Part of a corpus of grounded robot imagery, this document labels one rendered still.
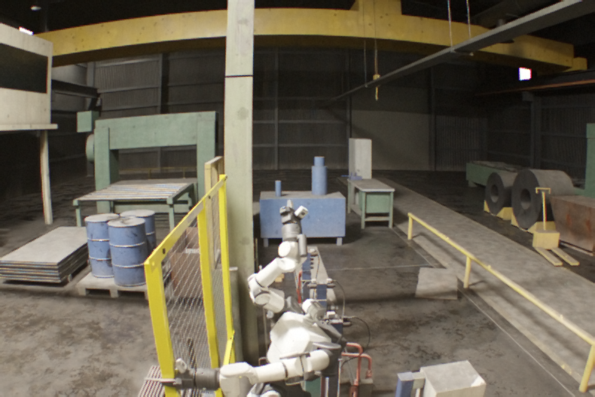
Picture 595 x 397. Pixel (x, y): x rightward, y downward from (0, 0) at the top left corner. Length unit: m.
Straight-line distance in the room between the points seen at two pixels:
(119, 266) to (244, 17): 3.77
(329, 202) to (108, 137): 6.92
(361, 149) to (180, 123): 4.96
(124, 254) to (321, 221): 4.05
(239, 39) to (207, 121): 8.04
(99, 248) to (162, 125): 6.32
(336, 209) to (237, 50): 5.15
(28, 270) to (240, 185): 4.34
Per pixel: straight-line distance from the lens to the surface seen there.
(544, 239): 9.02
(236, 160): 3.79
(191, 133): 11.96
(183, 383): 1.62
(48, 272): 6.89
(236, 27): 3.89
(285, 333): 2.04
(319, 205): 8.33
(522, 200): 11.02
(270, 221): 8.34
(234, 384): 1.60
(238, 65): 3.82
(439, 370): 2.45
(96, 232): 6.44
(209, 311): 2.72
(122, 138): 12.52
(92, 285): 6.38
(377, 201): 10.03
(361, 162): 11.98
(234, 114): 3.78
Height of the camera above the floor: 2.23
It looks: 10 degrees down
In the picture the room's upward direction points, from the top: straight up
